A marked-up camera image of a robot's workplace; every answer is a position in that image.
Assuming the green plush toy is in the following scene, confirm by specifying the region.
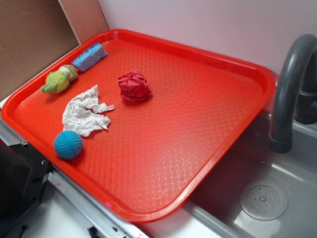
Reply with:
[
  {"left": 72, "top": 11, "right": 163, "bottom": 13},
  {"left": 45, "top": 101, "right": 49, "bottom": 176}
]
[{"left": 40, "top": 64, "right": 78, "bottom": 94}]

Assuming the round sink drain cover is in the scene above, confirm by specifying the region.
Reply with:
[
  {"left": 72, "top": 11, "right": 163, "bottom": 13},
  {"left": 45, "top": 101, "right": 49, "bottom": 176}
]
[{"left": 239, "top": 179, "right": 288, "bottom": 221}]

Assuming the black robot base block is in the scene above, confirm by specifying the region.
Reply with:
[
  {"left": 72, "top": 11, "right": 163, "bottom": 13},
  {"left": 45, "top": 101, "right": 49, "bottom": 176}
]
[{"left": 0, "top": 140, "right": 51, "bottom": 233}]

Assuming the grey curved faucet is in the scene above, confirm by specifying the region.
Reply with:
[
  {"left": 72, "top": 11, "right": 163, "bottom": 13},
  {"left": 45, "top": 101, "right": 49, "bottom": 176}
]
[{"left": 269, "top": 34, "right": 317, "bottom": 153}]

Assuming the brown cardboard panel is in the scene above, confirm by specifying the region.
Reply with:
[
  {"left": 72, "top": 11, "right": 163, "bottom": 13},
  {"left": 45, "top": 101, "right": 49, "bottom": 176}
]
[{"left": 0, "top": 0, "right": 108, "bottom": 100}]

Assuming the blue textured ball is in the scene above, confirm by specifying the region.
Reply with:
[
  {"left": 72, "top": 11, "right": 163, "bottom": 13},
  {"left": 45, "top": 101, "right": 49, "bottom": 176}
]
[{"left": 54, "top": 131, "right": 83, "bottom": 160}]

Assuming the red crumpled cloth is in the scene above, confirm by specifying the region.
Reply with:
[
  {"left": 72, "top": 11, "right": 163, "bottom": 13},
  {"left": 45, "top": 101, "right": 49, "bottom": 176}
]
[{"left": 118, "top": 70, "right": 152, "bottom": 102}]

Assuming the grey plastic sink basin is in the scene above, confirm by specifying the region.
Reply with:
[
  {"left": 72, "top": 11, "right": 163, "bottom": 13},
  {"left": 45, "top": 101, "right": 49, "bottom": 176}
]
[{"left": 142, "top": 112, "right": 317, "bottom": 238}]

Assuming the red plastic tray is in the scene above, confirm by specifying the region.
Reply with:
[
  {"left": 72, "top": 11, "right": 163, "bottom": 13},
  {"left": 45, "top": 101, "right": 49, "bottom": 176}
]
[{"left": 1, "top": 29, "right": 275, "bottom": 223}]

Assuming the white crumpled cloth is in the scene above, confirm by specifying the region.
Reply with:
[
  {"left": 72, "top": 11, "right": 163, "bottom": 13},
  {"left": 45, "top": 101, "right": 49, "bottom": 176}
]
[{"left": 62, "top": 85, "right": 115, "bottom": 137}]

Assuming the blue sponge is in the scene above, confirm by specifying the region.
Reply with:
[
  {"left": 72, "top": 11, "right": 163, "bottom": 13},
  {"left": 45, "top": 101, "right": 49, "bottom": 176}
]
[{"left": 72, "top": 43, "right": 108, "bottom": 72}]

